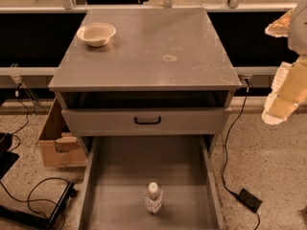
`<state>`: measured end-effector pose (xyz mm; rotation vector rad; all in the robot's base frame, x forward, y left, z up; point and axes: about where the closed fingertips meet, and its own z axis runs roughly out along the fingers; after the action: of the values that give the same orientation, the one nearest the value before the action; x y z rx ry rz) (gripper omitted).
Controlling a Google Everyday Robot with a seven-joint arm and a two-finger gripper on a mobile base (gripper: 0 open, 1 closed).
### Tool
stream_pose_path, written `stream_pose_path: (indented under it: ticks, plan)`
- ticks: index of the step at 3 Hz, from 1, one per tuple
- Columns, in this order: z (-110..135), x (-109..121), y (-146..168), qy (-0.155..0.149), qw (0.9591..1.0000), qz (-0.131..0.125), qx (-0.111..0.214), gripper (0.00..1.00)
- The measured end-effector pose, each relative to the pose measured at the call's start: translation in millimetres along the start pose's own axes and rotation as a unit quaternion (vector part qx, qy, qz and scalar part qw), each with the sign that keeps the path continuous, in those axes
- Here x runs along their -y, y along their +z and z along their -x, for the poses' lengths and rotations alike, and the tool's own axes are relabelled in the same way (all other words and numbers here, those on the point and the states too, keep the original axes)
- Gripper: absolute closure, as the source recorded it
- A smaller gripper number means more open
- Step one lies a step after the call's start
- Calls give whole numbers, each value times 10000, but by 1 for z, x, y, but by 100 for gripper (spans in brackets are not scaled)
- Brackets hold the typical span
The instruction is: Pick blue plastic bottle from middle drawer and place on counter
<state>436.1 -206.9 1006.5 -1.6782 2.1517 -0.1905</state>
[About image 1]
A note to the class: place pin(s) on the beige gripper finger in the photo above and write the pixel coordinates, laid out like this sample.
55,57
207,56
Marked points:
280,27
289,91

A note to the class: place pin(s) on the clear plastic water bottle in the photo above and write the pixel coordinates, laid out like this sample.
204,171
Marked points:
153,198

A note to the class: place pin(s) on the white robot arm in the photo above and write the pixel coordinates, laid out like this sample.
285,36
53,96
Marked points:
297,34

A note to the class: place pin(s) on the grey drawer cabinet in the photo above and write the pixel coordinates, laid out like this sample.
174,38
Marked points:
158,59

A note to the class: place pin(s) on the open grey drawer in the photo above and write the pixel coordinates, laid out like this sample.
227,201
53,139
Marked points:
120,170

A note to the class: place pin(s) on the black power adapter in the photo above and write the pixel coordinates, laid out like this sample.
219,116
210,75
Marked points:
249,200

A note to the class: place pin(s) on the cardboard box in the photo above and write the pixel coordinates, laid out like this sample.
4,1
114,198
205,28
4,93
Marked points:
58,147

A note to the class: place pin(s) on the closed drawer with black handle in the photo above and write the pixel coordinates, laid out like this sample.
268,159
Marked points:
122,122

